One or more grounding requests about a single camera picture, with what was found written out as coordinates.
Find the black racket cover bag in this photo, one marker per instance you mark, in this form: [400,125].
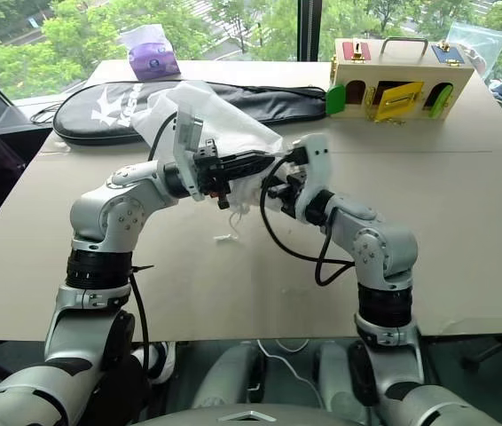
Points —
[100,113]

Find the purple tissue pack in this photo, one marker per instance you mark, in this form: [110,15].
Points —
[151,57]

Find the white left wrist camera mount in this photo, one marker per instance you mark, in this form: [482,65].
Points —
[187,142]

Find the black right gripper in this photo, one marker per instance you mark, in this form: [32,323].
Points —
[294,195]

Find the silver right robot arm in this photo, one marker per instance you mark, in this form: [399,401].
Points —
[379,248]

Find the grey robot torso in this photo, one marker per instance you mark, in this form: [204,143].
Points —
[251,415]

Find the wooden latch lock box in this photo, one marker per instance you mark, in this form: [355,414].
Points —
[393,75]

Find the black chair base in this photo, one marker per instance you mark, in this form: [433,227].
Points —
[490,352]

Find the grey robot right leg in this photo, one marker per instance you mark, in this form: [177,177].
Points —
[337,377]

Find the white sneaker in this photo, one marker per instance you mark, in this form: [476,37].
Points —
[162,361]

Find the dark window frame post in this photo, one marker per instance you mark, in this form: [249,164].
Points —
[308,29]

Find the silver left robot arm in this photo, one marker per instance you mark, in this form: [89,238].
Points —
[113,213]

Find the grey robot left leg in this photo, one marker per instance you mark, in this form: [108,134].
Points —
[229,375]

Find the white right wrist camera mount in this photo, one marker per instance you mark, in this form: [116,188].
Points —
[317,164]

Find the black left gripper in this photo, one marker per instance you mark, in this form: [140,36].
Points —
[213,173]

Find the clear zip plastic bag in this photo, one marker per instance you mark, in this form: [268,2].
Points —
[483,44]

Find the grey robot leg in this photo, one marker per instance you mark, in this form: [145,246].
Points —
[337,377]
[229,375]

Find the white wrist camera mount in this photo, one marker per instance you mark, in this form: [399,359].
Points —
[187,142]
[317,164]

